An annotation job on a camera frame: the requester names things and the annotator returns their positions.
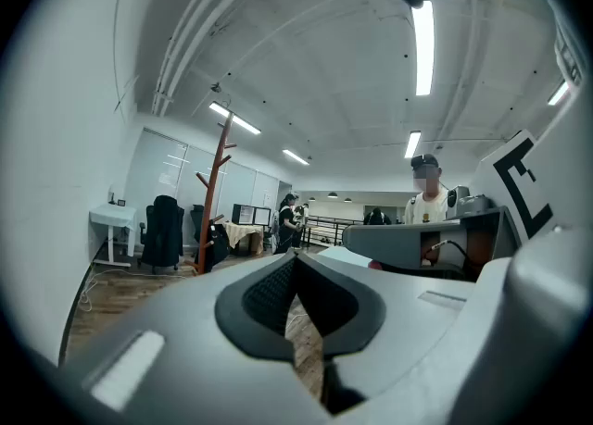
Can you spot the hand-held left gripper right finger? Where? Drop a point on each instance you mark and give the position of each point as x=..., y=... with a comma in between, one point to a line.
x=398, y=321

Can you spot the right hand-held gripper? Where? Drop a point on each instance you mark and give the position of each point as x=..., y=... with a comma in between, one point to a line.
x=509, y=168

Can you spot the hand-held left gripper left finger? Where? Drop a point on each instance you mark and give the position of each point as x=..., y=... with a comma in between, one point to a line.
x=167, y=321

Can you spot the brown wooden stand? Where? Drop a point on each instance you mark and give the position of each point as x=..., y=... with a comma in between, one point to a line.
x=214, y=182

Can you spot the pale blue table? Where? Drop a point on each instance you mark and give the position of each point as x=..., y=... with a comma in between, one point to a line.
x=343, y=255

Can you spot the black metal railing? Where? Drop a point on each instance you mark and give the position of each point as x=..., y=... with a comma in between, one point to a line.
x=331, y=228

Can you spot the black office chair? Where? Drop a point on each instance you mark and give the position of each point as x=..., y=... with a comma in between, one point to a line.
x=197, y=219
x=162, y=228

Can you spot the long ceiling light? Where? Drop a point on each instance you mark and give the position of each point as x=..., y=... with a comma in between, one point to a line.
x=234, y=117
x=558, y=93
x=424, y=43
x=412, y=144
x=295, y=157

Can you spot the white desk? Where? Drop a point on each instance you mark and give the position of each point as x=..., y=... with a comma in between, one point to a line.
x=113, y=217

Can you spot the table with yellow cloth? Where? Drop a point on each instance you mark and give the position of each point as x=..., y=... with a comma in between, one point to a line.
x=243, y=231

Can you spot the black computer monitor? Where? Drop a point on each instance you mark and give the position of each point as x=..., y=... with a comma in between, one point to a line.
x=262, y=216
x=242, y=214

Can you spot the grey window blinds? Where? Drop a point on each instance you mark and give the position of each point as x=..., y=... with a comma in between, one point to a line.
x=241, y=182

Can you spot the grey gripper camera box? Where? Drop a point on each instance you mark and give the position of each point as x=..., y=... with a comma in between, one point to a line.
x=463, y=201

